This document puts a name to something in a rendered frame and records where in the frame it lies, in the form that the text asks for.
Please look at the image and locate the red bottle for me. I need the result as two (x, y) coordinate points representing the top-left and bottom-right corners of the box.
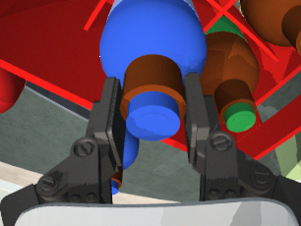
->
(0, 67), (28, 114)

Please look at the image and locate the blue bottle with brown band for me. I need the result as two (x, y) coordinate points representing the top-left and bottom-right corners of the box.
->
(111, 127), (140, 195)

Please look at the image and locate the grey rectangular tray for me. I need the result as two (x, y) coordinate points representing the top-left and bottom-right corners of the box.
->
(25, 81), (90, 122)

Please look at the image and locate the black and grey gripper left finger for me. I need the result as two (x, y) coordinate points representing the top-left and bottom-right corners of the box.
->
(0, 77), (126, 226)

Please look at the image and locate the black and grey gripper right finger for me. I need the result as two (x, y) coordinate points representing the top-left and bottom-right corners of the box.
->
(184, 72), (301, 226)

